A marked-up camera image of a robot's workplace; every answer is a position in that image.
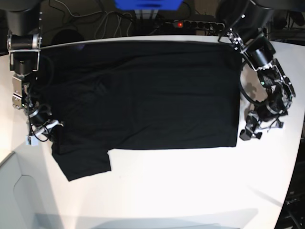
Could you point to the black power strip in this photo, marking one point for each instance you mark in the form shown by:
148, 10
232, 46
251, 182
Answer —
199, 25

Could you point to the blue plastic bin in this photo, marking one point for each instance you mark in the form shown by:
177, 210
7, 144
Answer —
148, 4

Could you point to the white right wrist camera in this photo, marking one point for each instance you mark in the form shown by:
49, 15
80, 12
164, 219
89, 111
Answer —
31, 140

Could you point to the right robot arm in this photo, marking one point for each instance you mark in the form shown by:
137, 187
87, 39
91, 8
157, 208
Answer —
24, 49

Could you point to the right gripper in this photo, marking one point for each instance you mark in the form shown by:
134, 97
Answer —
41, 123

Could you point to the black T-shirt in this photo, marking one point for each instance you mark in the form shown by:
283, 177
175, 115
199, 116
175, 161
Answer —
139, 96

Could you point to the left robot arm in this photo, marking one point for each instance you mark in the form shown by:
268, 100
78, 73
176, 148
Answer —
244, 22

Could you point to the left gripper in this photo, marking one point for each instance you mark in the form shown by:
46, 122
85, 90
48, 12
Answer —
259, 119

